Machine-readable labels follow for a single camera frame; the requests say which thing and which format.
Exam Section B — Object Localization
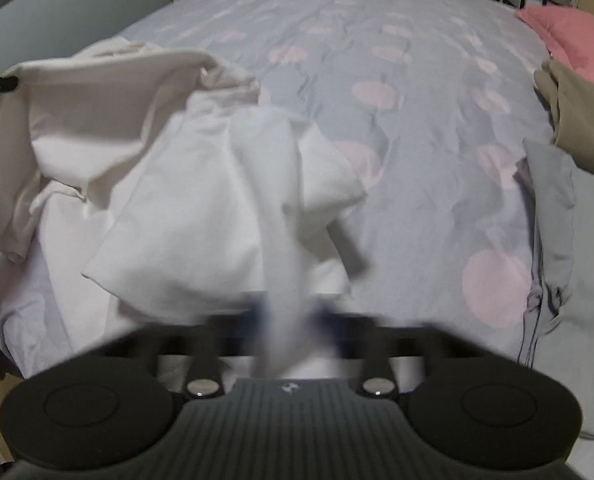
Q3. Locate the cream beige garment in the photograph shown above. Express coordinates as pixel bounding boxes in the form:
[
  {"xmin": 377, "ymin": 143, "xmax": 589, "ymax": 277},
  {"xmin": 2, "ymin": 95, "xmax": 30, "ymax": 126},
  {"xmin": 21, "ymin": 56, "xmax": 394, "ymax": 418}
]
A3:
[{"xmin": 0, "ymin": 39, "xmax": 263, "ymax": 266}]

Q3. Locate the white smooth shirt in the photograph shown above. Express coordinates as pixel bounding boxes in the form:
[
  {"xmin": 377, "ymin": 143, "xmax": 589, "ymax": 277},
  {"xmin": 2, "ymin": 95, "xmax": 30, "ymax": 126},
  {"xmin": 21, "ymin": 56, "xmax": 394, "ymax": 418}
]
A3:
[{"xmin": 38, "ymin": 103, "xmax": 365, "ymax": 377}]

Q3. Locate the folded grey garment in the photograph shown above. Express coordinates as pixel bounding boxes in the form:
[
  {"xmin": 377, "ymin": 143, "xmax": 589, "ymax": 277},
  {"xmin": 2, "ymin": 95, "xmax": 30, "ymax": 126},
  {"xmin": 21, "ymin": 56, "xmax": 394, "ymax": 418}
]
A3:
[{"xmin": 518, "ymin": 140, "xmax": 594, "ymax": 440}]

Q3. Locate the polka dot bed sheet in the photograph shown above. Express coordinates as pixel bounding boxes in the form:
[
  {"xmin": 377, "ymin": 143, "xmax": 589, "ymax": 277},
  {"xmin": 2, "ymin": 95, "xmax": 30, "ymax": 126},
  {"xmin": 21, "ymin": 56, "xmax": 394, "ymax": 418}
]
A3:
[{"xmin": 0, "ymin": 0, "xmax": 594, "ymax": 470}]

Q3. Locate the folded khaki garment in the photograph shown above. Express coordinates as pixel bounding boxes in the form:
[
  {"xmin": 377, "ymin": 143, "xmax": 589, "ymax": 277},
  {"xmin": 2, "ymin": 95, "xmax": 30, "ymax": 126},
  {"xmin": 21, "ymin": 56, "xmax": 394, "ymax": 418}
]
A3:
[{"xmin": 533, "ymin": 58, "xmax": 594, "ymax": 174}]

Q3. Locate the pink pillow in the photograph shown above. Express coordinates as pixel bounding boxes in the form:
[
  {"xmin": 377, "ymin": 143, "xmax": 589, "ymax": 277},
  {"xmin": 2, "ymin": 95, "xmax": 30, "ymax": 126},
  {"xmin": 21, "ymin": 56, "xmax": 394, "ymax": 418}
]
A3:
[{"xmin": 515, "ymin": 6, "xmax": 594, "ymax": 84}]

